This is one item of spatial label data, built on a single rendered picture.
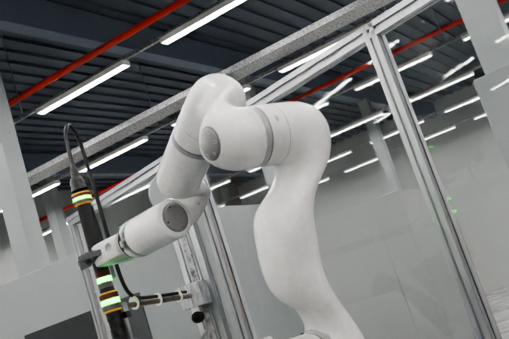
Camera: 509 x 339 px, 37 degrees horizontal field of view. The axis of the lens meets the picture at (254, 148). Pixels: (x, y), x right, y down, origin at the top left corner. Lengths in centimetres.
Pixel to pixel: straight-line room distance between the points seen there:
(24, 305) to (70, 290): 36
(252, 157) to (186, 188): 31
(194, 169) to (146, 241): 23
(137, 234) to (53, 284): 289
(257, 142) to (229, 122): 5
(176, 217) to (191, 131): 25
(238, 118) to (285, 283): 27
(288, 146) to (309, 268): 19
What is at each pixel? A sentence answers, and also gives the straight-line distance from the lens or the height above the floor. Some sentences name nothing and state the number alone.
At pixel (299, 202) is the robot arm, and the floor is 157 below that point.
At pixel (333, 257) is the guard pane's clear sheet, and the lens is 223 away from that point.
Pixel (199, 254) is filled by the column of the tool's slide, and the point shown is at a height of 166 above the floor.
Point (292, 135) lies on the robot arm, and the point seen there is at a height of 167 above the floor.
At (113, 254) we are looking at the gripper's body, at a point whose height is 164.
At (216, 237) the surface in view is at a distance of 255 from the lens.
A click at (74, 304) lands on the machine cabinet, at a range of 438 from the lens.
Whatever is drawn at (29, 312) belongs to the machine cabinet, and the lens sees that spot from 462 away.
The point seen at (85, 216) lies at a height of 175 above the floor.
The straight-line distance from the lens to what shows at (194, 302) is 233.
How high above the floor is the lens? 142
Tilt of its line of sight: 12 degrees up
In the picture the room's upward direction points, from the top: 18 degrees counter-clockwise
